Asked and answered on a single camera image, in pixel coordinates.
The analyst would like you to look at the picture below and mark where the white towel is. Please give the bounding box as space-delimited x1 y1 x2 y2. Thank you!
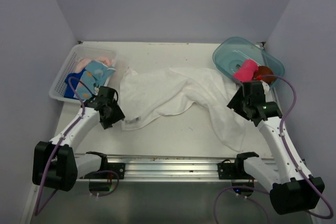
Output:
119 67 245 152

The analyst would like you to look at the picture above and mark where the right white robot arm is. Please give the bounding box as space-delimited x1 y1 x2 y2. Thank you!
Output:
228 81 325 215

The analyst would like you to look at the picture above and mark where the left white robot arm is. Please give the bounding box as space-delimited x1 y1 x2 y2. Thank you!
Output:
32 87 125 191

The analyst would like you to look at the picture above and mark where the light blue patterned cloth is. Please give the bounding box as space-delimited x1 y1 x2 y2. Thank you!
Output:
74 59 116 100

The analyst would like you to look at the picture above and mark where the brown rolled towel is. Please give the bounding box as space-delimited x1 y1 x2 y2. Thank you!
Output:
254 66 276 84

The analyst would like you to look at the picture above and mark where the pink rolled towel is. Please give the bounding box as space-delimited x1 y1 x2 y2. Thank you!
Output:
233 59 259 82

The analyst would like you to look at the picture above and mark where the dark blue cloth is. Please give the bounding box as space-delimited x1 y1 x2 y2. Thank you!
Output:
64 70 87 100

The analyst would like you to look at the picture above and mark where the pink cloth in basket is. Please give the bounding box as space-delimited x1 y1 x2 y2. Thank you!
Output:
75 56 115 74

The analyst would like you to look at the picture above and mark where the white plastic laundry basket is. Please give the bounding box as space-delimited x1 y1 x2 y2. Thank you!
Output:
49 45 119 104

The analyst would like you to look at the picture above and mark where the teal transparent plastic bin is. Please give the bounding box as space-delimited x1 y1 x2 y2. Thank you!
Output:
212 37 285 84

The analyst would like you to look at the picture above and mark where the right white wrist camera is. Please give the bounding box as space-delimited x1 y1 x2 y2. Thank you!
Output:
254 74 270 94

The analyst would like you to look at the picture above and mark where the aluminium mounting rail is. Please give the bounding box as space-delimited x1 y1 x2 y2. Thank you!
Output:
78 155 308 183

